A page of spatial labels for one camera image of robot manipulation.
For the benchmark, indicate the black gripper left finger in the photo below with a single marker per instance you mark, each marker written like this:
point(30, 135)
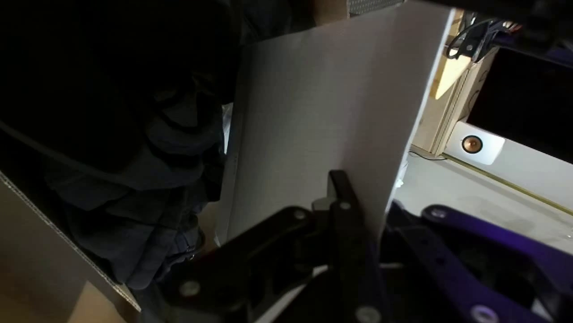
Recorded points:
point(281, 262)

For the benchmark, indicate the white paper booklet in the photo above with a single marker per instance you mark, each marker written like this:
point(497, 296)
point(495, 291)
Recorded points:
point(324, 108)

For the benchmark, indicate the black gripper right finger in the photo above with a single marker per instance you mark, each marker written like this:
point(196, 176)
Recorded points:
point(472, 262)

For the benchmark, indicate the white cardboard box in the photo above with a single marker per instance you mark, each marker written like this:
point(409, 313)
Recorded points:
point(37, 252)

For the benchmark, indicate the black clothes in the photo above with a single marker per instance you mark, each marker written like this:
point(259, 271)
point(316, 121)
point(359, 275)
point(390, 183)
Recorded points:
point(119, 119)

